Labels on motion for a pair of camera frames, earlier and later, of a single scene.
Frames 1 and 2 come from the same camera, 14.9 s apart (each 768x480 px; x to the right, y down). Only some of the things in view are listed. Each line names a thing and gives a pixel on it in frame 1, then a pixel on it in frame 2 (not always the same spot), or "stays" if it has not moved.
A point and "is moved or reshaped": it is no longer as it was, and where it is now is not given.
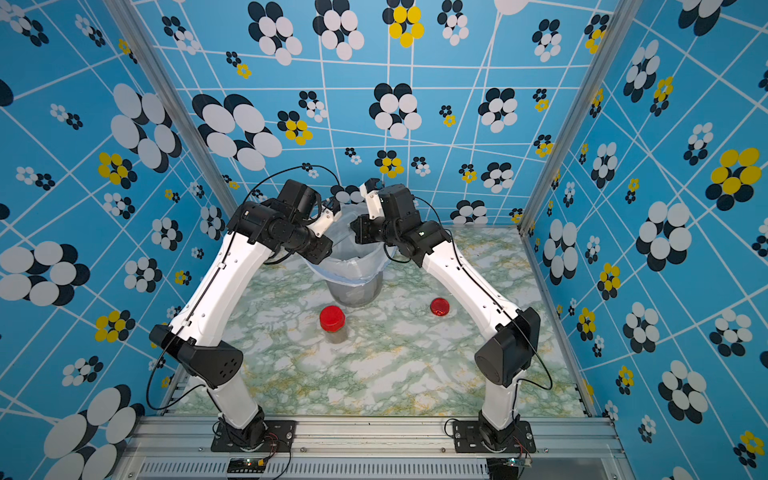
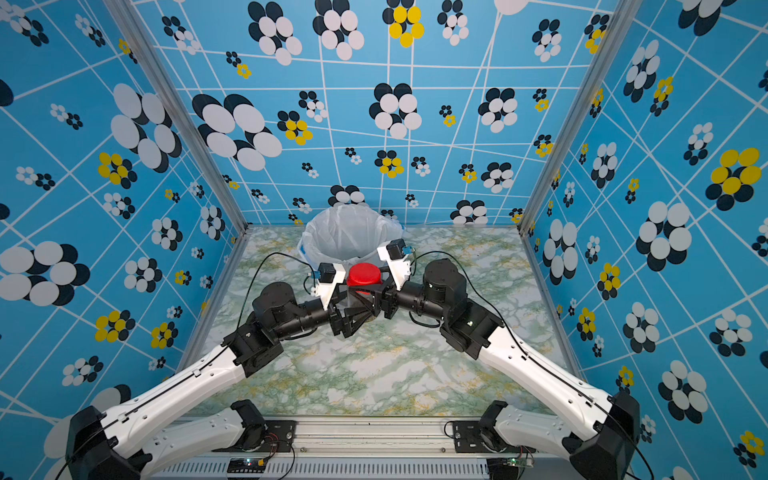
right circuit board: [500, 468] stays
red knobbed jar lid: [332, 318] is moved or reshaped
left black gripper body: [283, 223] to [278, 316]
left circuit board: [246, 465] stays
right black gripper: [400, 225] to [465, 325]
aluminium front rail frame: [375, 448] stays
